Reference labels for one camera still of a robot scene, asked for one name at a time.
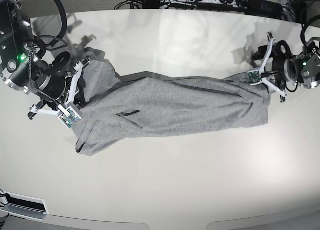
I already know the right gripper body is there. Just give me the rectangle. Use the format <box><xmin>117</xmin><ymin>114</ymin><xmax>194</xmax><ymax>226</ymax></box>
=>
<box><xmin>37</xmin><ymin>51</ymin><xmax>76</xmax><ymax>110</ymax></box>

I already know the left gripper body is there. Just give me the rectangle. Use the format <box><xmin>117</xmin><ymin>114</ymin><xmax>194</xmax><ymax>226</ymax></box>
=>
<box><xmin>252</xmin><ymin>40</ymin><xmax>299</xmax><ymax>90</ymax></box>

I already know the grey t-shirt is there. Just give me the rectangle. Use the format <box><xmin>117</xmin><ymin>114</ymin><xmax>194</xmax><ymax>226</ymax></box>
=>
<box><xmin>73</xmin><ymin>60</ymin><xmax>271</xmax><ymax>156</ymax></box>

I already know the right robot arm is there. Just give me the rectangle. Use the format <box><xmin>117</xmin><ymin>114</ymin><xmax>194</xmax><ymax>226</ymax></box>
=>
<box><xmin>0</xmin><ymin>0</ymin><xmax>86</xmax><ymax>114</ymax></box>

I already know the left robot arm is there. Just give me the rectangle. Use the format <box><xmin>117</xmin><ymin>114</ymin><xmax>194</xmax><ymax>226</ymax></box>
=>
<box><xmin>248</xmin><ymin>15</ymin><xmax>320</xmax><ymax>97</ymax></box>

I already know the black power adapter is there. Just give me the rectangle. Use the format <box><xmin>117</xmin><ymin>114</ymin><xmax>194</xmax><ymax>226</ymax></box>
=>
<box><xmin>247</xmin><ymin>0</ymin><xmax>283</xmax><ymax>18</ymax></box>

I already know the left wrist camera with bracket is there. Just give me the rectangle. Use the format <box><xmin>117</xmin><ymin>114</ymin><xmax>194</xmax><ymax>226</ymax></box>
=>
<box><xmin>248</xmin><ymin>32</ymin><xmax>287</xmax><ymax>103</ymax></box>

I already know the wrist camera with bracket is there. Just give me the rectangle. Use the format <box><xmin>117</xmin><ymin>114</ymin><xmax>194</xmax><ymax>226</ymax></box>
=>
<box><xmin>28</xmin><ymin>58</ymin><xmax>91</xmax><ymax>129</ymax></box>
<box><xmin>248</xmin><ymin>32</ymin><xmax>287</xmax><ymax>103</ymax></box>

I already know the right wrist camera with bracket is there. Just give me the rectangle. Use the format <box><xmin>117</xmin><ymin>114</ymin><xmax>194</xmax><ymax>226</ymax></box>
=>
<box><xmin>28</xmin><ymin>58</ymin><xmax>91</xmax><ymax>129</ymax></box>

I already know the grey cable tray box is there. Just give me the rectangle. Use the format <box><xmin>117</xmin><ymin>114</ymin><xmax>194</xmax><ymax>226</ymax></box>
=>
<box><xmin>0</xmin><ymin>190</ymin><xmax>50</xmax><ymax>221</ymax></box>

